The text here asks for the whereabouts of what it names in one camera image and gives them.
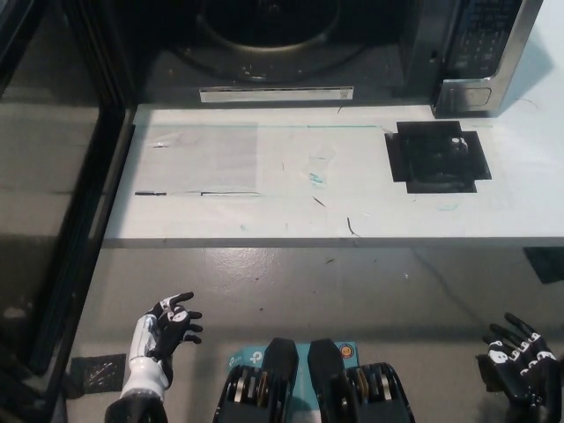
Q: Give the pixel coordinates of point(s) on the black floor tape patch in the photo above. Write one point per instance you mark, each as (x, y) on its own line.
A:
(489, 374)
(99, 373)

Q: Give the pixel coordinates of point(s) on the black robot legs and feet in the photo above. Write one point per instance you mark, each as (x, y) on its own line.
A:
(273, 388)

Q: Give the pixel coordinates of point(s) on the black tape patch on table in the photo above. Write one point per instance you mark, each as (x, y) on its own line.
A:
(440, 174)

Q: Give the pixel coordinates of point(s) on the white microwave label sticker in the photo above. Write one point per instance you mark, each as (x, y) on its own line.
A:
(273, 94)

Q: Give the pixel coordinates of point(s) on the black floor mat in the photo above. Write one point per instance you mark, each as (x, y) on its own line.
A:
(548, 264)

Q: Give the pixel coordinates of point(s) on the stainless steel Farberware microwave body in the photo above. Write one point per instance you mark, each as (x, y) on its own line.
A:
(396, 66)

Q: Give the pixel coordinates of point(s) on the glass microwave turntable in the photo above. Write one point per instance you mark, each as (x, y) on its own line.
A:
(286, 35)

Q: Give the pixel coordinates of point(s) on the silver microwave door release button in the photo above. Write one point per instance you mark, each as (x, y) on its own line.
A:
(469, 97)

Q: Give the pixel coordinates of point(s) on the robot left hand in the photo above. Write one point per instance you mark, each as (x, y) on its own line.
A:
(154, 343)

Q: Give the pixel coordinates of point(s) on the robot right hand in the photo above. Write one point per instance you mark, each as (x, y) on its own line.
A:
(524, 365)

